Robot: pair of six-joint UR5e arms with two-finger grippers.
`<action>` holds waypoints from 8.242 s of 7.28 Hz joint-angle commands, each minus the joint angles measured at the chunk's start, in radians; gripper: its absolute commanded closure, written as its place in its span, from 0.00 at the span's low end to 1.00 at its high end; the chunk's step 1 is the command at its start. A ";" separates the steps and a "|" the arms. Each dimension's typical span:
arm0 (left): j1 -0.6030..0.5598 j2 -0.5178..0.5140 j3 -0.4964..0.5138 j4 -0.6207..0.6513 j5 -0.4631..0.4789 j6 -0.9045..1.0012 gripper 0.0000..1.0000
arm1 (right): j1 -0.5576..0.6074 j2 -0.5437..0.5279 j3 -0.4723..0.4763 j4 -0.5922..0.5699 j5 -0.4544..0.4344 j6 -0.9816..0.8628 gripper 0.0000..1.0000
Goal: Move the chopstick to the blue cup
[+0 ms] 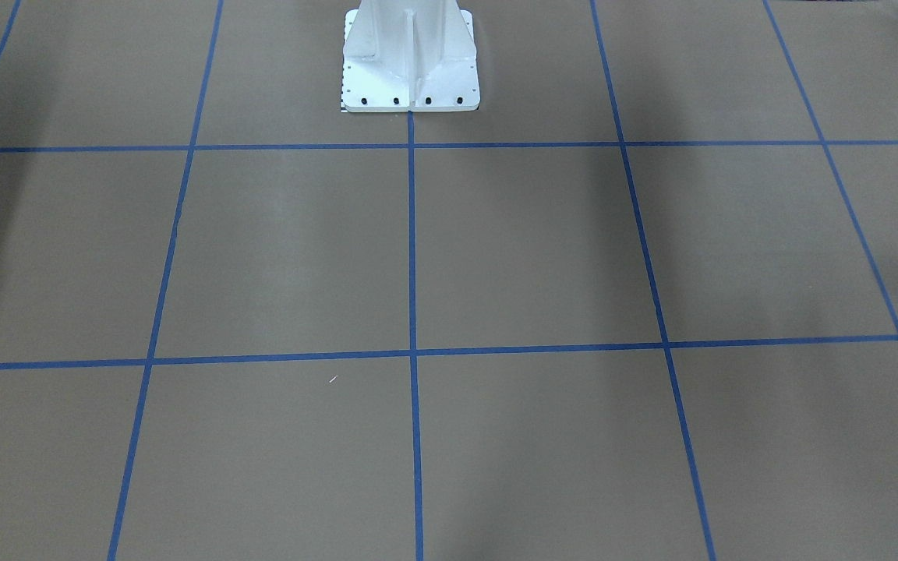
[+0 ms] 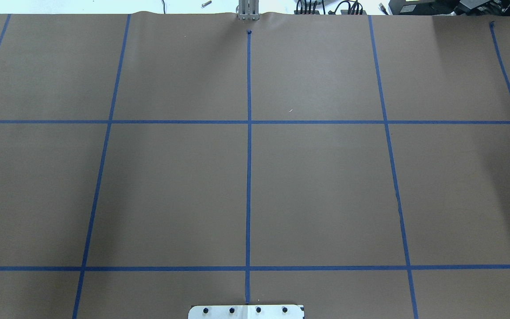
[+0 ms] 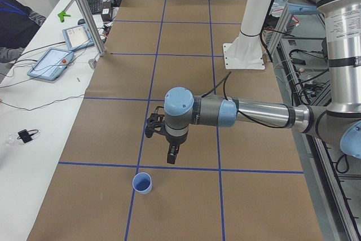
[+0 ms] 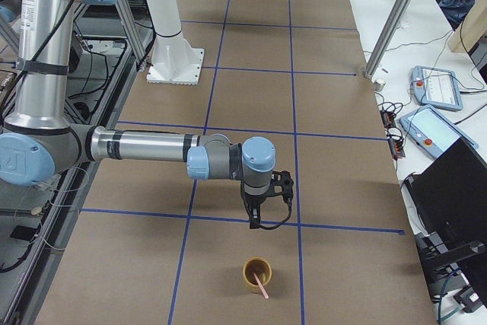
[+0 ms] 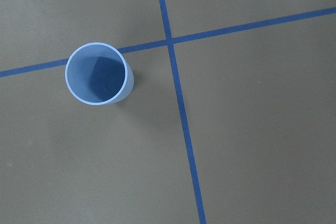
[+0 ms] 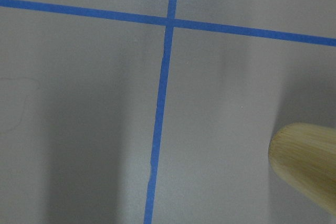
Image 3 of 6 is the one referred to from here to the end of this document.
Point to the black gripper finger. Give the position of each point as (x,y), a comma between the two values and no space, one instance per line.
(175,150)
(170,155)

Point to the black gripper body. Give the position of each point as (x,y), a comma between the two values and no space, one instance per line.
(175,140)

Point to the blue plastic cup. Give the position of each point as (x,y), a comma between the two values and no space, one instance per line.
(142,183)

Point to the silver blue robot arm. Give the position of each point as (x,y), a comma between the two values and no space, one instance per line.
(337,124)

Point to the far teach pendant tablet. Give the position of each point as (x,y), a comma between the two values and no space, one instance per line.
(78,37)

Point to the teach pendant tablet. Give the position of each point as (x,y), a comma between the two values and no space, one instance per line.
(51,65)
(78,37)

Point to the near teach pendant tablet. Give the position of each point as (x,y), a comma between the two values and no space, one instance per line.
(51,65)

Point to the small black adapter device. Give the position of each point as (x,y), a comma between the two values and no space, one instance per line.
(27,135)

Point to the black box on table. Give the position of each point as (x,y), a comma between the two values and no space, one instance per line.
(107,11)

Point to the black computer mouse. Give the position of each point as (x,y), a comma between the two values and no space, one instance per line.
(81,21)

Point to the aluminium equipment rack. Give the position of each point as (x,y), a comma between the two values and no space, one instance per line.
(295,44)

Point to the black keyboard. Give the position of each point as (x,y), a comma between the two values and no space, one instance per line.
(95,6)

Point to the green plastic clamp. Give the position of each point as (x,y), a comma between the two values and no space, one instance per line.
(62,15)

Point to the person in dark jacket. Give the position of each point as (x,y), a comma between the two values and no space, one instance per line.
(19,24)

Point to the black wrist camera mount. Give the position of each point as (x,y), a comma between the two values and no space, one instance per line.
(155,123)

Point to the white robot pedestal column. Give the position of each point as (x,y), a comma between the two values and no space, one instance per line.
(246,50)

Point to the aluminium frame post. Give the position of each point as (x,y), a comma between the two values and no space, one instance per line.
(89,20)

